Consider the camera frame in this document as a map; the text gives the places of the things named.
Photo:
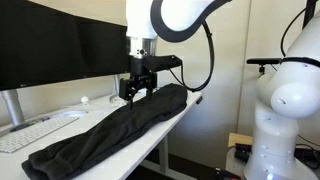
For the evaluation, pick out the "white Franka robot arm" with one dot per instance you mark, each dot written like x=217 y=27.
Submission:
x=286 y=100

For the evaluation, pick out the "thick silver monitor stand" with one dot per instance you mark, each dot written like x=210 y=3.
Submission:
x=13 y=106

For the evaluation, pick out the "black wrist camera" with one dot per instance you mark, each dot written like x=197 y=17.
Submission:
x=163 y=62

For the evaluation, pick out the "black trousers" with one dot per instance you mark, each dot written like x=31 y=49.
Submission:
x=110 y=133

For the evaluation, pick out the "white desk leg frame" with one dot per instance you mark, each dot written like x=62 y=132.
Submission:
x=163 y=153

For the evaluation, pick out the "black camera on tripod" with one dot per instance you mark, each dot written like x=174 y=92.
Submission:
x=263 y=61

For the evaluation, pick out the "small white figurine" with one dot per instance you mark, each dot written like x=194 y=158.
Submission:
x=85 y=99

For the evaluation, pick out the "smaller black monitor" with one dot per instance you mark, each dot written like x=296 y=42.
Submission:
x=103 y=50

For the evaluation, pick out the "black electronic box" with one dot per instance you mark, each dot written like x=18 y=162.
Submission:
x=242 y=152

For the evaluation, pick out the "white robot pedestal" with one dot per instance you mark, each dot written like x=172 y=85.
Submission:
x=233 y=163

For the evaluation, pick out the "black vertical pole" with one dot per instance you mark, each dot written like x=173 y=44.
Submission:
x=310 y=11

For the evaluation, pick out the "white keyboard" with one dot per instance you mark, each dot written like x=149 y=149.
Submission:
x=30 y=133

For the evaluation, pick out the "tan cardboard piece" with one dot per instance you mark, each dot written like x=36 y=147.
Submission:
x=238 y=139

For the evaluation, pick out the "large black monitor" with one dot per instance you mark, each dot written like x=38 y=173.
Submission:
x=33 y=50

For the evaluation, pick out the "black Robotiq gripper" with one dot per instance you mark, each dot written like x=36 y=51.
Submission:
x=137 y=66

